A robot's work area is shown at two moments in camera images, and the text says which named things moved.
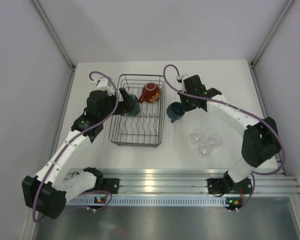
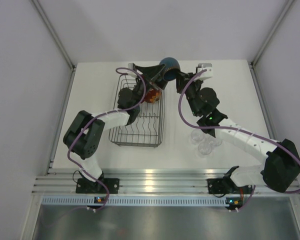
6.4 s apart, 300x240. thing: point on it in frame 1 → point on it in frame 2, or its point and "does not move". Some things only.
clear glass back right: (215, 140) does not move
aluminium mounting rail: (194, 182) does not move
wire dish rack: (146, 129) does not move
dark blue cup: (175, 111) → (171, 67)
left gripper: (127, 105) → (150, 74)
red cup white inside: (151, 92) does not move
